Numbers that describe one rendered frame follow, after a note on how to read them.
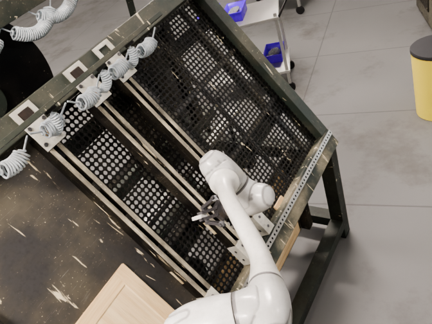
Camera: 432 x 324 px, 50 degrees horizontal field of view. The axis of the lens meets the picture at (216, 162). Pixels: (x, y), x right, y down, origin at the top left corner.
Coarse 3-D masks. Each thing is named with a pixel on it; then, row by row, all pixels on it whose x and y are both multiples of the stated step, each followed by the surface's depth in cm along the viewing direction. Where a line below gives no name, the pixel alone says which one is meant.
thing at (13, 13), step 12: (0, 0) 208; (12, 0) 212; (24, 0) 217; (36, 0) 222; (132, 0) 284; (0, 12) 208; (12, 12) 213; (24, 12) 218; (132, 12) 289; (0, 24) 209
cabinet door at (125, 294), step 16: (128, 272) 185; (112, 288) 180; (128, 288) 183; (144, 288) 187; (96, 304) 174; (112, 304) 178; (128, 304) 182; (144, 304) 185; (160, 304) 189; (80, 320) 169; (96, 320) 173; (112, 320) 176; (128, 320) 180; (144, 320) 183; (160, 320) 187
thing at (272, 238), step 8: (328, 136) 278; (320, 152) 269; (312, 160) 263; (312, 168) 261; (304, 176) 255; (296, 192) 248; (288, 208) 241; (280, 224) 235; (272, 232) 230; (272, 240) 228; (248, 280) 213
